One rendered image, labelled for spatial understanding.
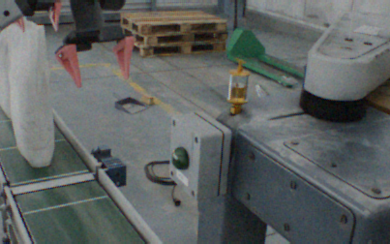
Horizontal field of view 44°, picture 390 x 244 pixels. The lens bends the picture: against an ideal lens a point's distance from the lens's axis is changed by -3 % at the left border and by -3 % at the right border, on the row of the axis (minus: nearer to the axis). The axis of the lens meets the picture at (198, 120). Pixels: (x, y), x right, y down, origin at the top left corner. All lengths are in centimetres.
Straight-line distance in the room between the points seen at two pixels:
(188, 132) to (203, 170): 5
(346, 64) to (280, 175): 18
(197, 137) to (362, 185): 20
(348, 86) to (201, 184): 22
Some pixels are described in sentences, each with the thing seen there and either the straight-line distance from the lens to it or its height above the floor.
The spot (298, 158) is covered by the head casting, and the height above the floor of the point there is 133.
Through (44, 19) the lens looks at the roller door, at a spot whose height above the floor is 10.
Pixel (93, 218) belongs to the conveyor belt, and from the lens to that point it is 219.
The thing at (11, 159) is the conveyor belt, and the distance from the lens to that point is 275.
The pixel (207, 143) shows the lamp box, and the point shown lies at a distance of 59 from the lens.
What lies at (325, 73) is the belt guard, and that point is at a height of 140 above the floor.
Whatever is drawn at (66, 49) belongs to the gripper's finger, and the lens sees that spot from 91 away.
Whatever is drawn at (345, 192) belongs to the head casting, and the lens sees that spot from 49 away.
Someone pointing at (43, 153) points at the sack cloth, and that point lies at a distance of 264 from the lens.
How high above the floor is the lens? 156
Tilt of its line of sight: 21 degrees down
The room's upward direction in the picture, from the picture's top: 3 degrees clockwise
